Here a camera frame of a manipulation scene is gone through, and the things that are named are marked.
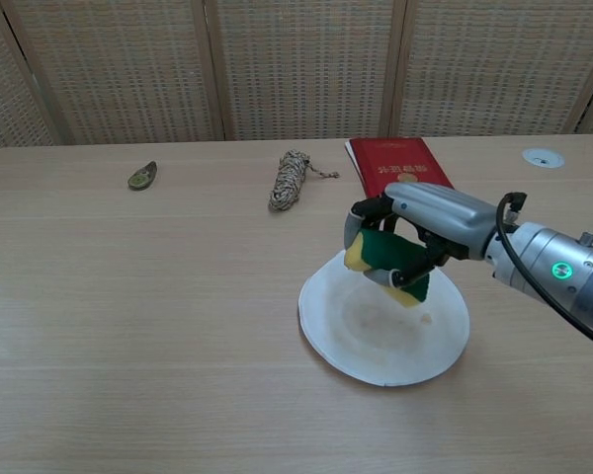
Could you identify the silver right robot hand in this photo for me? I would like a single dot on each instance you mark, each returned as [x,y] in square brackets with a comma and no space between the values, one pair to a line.
[440,207]

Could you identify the yellow green sponge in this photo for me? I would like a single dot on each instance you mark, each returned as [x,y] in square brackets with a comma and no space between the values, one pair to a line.
[385,252]

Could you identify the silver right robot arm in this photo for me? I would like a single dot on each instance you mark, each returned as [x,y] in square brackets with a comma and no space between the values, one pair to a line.
[563,271]

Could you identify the white round plate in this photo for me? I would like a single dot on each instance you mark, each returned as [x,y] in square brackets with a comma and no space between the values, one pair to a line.
[375,336]

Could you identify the red certificate booklet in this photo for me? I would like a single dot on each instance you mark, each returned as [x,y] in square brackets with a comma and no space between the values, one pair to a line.
[395,163]

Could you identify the small orange crumb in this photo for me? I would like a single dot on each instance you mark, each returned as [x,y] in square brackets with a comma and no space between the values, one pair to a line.
[426,319]

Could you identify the white round table grommet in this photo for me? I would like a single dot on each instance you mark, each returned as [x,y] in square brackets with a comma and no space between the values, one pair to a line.
[542,158]

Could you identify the woven folding screen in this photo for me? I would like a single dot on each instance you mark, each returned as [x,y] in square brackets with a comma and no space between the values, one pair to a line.
[296,69]

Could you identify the small olive green tape measure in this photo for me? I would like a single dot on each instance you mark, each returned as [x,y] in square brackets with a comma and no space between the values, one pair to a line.
[143,176]

